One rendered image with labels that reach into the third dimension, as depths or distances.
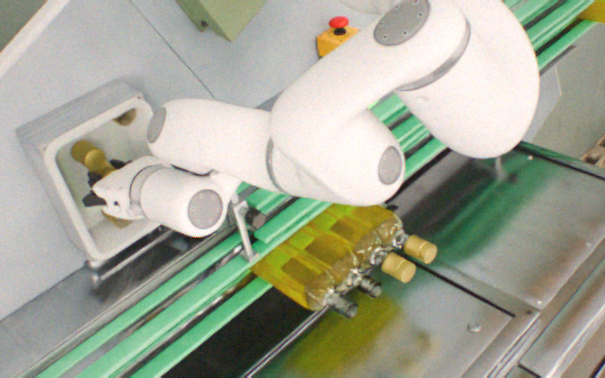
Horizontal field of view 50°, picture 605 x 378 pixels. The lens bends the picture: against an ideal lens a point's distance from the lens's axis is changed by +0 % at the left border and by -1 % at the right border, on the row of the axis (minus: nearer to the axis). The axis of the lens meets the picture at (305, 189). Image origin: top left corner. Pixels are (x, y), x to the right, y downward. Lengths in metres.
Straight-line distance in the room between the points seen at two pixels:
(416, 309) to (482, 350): 0.14
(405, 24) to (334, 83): 0.07
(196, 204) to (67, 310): 0.38
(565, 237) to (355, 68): 0.91
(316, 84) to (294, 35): 0.73
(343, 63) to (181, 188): 0.32
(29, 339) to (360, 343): 0.53
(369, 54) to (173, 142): 0.29
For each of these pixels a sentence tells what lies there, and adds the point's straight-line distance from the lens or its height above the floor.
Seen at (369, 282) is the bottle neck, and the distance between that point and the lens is 1.05.
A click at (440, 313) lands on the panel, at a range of 1.18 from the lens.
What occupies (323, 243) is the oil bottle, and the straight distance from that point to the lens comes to 1.10.
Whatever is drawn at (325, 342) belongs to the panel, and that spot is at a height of 1.07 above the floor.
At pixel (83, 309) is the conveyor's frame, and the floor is 0.84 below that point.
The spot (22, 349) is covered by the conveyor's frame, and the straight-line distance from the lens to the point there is 1.08.
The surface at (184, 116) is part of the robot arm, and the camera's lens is 0.74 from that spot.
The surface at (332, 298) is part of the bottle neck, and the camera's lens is 1.03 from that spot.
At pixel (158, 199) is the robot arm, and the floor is 1.02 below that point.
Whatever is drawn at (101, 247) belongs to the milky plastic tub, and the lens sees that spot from 1.07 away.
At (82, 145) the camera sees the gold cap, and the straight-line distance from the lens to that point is 1.03.
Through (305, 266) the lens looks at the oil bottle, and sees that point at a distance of 1.07.
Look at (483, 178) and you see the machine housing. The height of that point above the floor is 1.01.
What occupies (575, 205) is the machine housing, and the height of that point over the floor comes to 1.21.
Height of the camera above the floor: 1.65
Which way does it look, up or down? 38 degrees down
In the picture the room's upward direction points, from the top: 117 degrees clockwise
